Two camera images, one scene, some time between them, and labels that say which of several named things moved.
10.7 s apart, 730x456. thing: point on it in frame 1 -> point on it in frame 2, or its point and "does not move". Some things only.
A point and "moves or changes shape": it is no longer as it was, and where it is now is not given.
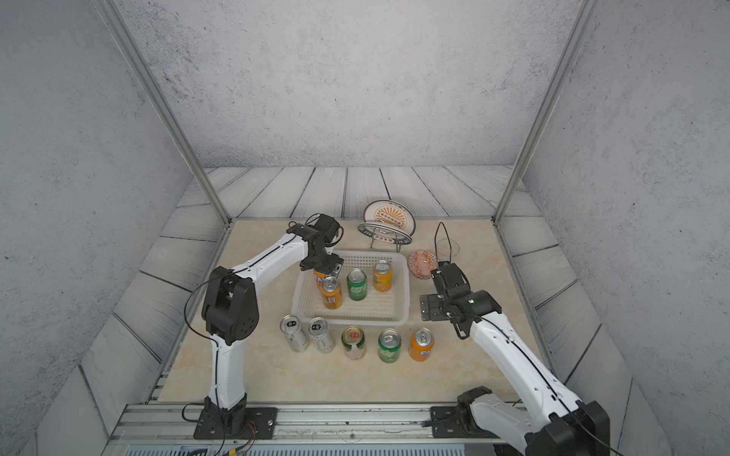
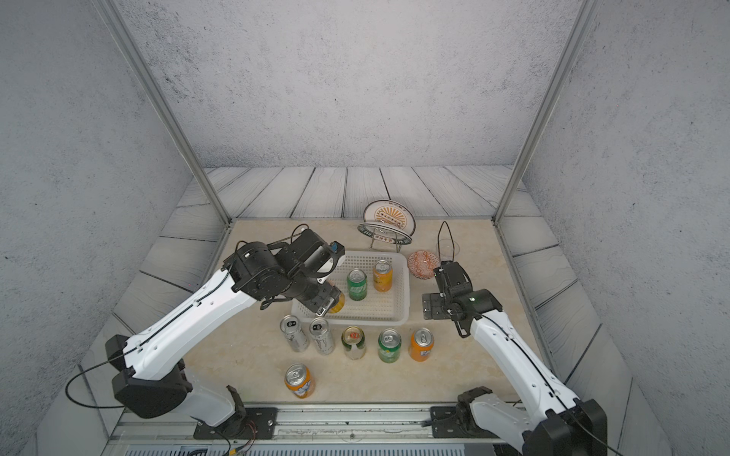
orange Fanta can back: [318, 276] moves or changes shape
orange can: [383, 275] does not move
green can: [356, 284] does not move
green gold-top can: [354, 341] does not move
